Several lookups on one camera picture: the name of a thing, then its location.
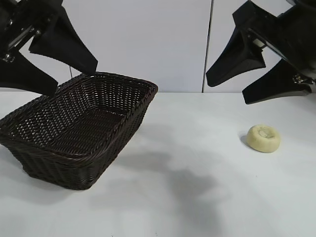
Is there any pale yellow egg yolk pastry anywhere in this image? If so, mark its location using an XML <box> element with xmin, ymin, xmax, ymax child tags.
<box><xmin>246</xmin><ymin>124</ymin><xmax>281</xmax><ymax>153</ymax></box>

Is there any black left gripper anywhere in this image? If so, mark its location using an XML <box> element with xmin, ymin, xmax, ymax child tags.
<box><xmin>0</xmin><ymin>0</ymin><xmax>99</xmax><ymax>96</ymax></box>

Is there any dark brown wicker basket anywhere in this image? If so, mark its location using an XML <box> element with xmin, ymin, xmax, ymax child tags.
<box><xmin>0</xmin><ymin>71</ymin><xmax>158</xmax><ymax>191</ymax></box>

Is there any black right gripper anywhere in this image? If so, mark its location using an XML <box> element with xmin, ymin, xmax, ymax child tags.
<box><xmin>205</xmin><ymin>0</ymin><xmax>316</xmax><ymax>105</ymax></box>

